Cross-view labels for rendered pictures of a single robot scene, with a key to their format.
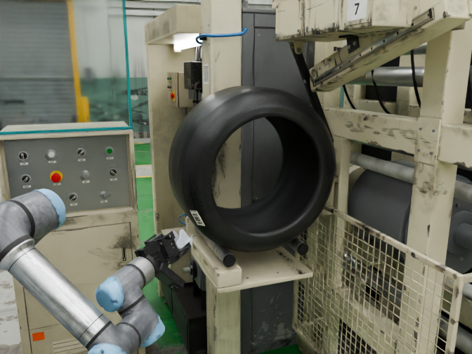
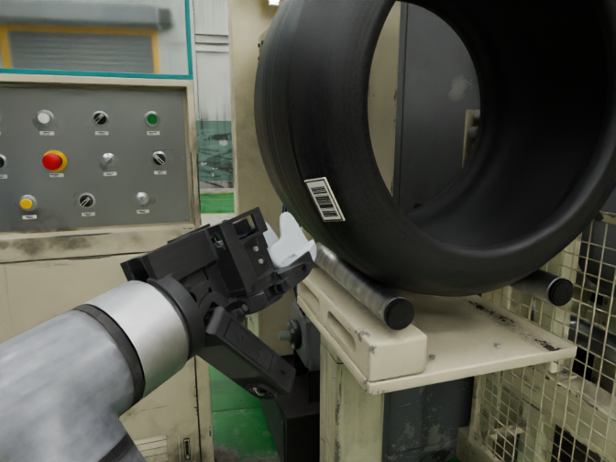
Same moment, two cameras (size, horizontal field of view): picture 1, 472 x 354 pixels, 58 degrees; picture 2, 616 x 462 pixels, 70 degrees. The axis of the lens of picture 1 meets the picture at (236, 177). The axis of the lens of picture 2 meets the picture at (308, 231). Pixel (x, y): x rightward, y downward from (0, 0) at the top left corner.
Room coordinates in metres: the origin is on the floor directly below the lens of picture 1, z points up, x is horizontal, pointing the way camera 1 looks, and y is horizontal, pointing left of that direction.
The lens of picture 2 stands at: (0.77, 0.12, 1.14)
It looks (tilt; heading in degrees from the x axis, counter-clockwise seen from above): 12 degrees down; 3
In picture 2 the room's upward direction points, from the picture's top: straight up
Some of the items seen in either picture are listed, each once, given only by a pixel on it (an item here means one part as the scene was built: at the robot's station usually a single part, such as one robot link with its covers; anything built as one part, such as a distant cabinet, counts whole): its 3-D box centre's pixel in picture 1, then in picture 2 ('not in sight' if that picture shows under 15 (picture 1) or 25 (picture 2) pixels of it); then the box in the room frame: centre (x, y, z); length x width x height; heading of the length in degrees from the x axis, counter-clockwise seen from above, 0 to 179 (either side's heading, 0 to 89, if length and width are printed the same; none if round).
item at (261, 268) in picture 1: (248, 261); (417, 321); (1.55, -0.05, 0.80); 0.37 x 0.36 x 0.02; 110
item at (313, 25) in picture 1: (345, 13); not in sight; (1.54, -0.37, 1.71); 0.61 x 0.25 x 0.15; 20
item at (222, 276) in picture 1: (213, 258); (348, 311); (1.50, 0.08, 0.84); 0.36 x 0.09 x 0.06; 20
